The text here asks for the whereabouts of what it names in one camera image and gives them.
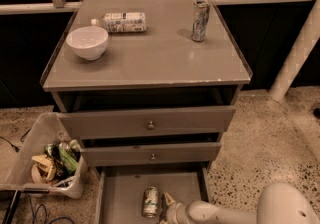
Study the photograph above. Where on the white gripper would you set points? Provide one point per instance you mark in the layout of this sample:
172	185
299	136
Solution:
174	212

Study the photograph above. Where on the green white 7up can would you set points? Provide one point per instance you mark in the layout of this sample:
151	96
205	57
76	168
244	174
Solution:
150	202

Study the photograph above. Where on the grey bottom drawer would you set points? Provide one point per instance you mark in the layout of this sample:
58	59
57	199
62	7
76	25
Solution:
121	190

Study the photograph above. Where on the grey drawer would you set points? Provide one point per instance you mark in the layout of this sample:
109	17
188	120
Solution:
133	123
121	190
140	155

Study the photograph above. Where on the brass top drawer knob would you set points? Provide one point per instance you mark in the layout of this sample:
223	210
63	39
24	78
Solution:
151	125

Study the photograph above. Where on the grey middle drawer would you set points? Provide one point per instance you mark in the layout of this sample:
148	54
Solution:
140	155

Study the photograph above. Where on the grey top drawer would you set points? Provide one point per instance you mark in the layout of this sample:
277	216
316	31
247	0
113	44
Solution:
133	123

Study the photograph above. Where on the grey drawer cabinet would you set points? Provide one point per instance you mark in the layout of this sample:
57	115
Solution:
159	68

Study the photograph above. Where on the tall silver energy can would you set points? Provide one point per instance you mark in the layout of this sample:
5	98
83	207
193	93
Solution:
201	11

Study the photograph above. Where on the green bottle in bin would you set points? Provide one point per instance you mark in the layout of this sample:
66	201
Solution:
69	160

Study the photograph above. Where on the yellow packet in bin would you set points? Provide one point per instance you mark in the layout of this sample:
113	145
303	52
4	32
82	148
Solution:
46	164

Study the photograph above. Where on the clear plastic bin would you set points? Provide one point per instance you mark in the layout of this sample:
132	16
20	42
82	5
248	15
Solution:
46	136

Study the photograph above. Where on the white ceramic bowl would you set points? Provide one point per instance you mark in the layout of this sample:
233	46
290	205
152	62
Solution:
88	42

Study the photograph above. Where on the lying labelled plastic bottle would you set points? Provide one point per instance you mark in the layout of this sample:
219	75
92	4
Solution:
122	22

